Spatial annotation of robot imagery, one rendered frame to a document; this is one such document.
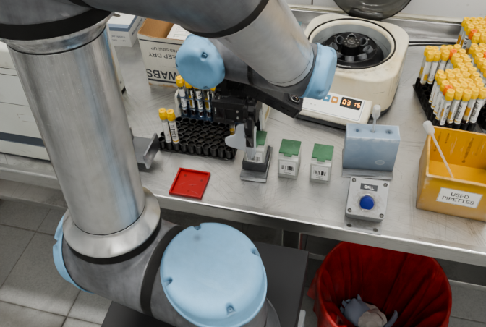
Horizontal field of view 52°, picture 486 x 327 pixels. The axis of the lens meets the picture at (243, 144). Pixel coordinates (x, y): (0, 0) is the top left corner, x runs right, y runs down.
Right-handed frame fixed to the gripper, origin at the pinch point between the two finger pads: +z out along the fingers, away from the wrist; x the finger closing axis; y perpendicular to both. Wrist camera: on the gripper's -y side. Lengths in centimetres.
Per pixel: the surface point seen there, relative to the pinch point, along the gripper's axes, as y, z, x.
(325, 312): -18, 49, 8
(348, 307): -25, 71, -5
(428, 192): -33.2, 0.7, 6.2
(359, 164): -20.9, 3.7, -1.4
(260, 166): -1.3, 3.2, 2.7
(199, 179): 11.0, 5.9, 5.9
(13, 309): 91, 94, 6
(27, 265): 94, 94, -12
